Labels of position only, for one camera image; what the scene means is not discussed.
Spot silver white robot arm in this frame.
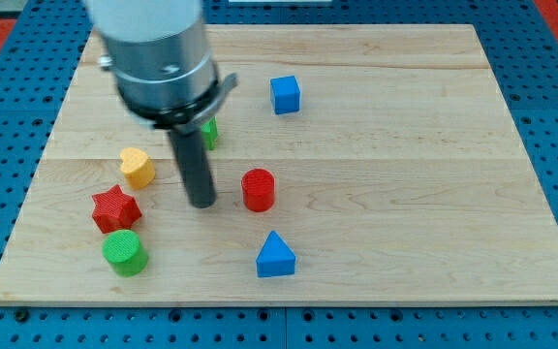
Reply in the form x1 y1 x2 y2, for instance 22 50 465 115
84 0 237 134

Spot dark grey cylindrical pointer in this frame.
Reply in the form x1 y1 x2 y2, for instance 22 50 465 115
169 130 216 208

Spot light wooden board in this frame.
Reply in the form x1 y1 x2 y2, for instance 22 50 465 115
0 24 558 307

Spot blue cube block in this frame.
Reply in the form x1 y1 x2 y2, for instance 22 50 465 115
270 76 300 114

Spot green cylinder block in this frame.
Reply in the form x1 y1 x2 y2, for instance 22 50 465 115
102 230 149 277

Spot red cylinder block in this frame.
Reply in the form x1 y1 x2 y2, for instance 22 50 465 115
241 168 275 212

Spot green block behind pointer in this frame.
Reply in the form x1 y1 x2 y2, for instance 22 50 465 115
201 117 218 150

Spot red star block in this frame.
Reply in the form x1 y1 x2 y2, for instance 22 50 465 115
91 184 142 234

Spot yellow heart block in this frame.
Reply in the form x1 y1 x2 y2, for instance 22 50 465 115
119 147 156 190

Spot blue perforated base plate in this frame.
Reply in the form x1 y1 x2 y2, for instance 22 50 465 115
0 0 558 348

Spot blue triangle block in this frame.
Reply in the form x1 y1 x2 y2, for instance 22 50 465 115
256 231 296 277

